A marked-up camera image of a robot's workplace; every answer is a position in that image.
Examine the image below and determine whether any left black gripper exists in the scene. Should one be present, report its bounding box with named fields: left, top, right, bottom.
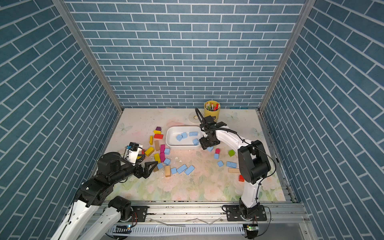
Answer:
left=109, top=153, right=159, bottom=184

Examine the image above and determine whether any white rectangular dish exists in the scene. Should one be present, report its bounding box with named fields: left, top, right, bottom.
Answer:
left=166, top=126, right=203, bottom=150

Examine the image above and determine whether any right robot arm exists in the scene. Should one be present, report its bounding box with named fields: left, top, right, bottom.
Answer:
left=198, top=116, right=271, bottom=220

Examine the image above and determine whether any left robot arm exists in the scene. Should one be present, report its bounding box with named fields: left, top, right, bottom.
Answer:
left=52, top=152, right=158, bottom=240

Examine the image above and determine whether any yellow block lower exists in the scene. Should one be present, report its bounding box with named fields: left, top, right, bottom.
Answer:
left=154, top=154, right=161, bottom=164

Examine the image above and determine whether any yellow pen cup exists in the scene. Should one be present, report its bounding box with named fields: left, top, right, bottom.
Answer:
left=204, top=100, right=221, bottom=122

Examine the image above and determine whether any yellow rainbow block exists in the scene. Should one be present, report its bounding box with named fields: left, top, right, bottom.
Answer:
left=145, top=147, right=155, bottom=157

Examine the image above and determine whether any lower magenta block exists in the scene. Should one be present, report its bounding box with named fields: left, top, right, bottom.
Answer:
left=160, top=153, right=166, bottom=163

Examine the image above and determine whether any magenta block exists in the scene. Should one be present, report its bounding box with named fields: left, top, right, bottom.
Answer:
left=160, top=153, right=166, bottom=163
left=160, top=145, right=166, bottom=153

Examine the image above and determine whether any natural wood block lower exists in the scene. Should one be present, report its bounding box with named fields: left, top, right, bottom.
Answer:
left=164, top=166, right=172, bottom=177

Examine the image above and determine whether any blue cube by yellow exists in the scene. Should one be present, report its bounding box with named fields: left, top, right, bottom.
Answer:
left=164, top=158, right=171, bottom=166

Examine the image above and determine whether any upper magenta block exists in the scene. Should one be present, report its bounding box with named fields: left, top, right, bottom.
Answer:
left=160, top=145, right=166, bottom=153

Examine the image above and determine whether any natural wood long block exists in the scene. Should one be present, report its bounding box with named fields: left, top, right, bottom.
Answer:
left=154, top=140, right=160, bottom=151

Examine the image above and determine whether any blue long block centre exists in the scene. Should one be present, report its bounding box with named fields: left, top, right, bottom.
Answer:
left=177, top=164, right=188, bottom=174

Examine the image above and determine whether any green round block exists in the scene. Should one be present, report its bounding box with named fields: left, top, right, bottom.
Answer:
left=228, top=150, right=235, bottom=157

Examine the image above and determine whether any red rectangular block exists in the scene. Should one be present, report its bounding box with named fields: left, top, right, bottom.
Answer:
left=154, top=134, right=164, bottom=140

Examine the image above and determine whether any blue long block right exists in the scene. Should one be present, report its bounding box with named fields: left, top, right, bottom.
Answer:
left=226, top=161, right=237, bottom=169

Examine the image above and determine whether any blue long block centre-right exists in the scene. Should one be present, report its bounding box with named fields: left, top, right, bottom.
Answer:
left=185, top=165, right=195, bottom=176

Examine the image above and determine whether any natural wood flat block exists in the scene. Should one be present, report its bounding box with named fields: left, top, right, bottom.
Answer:
left=228, top=168, right=240, bottom=174

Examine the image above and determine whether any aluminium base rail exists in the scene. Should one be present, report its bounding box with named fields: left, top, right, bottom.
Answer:
left=52, top=200, right=319, bottom=240

